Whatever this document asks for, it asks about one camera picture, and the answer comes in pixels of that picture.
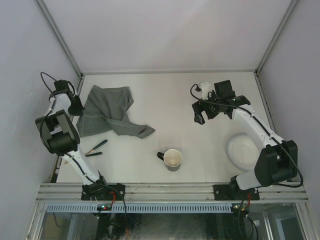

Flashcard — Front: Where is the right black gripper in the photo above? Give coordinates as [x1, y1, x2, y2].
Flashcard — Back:
[191, 91, 222, 125]

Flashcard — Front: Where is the grey cloth napkin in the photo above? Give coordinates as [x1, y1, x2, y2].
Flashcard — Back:
[76, 85, 156, 139]

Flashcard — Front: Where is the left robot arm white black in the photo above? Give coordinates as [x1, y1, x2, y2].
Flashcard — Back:
[35, 72, 110, 201]

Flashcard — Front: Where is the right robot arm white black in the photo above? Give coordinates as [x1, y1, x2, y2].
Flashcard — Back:
[189, 80, 304, 200]

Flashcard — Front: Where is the dark mug cream inside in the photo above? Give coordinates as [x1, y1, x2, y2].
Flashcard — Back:
[156, 149, 183, 172]

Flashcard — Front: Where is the white bowl plate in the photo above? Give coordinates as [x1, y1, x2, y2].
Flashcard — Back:
[225, 133, 260, 172]

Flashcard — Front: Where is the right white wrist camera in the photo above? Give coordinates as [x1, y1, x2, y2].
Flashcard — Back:
[196, 82, 213, 100]

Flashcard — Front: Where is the gold spoon green handle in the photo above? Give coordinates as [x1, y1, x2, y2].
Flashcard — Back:
[86, 139, 108, 155]

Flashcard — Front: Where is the gold fork green handle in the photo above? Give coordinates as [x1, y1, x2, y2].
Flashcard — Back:
[85, 152, 103, 157]

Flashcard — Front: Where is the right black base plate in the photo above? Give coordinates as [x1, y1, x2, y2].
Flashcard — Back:
[213, 184, 260, 201]

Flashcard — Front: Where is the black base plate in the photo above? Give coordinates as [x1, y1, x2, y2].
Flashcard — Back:
[81, 183, 126, 201]
[213, 184, 260, 201]

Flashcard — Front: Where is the aluminium front rail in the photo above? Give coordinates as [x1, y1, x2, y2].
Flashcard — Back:
[36, 183, 309, 203]

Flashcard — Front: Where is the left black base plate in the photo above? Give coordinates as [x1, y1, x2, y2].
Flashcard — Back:
[81, 183, 126, 201]

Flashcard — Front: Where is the blue slotted cable duct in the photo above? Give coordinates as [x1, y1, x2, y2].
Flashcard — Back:
[46, 203, 233, 214]

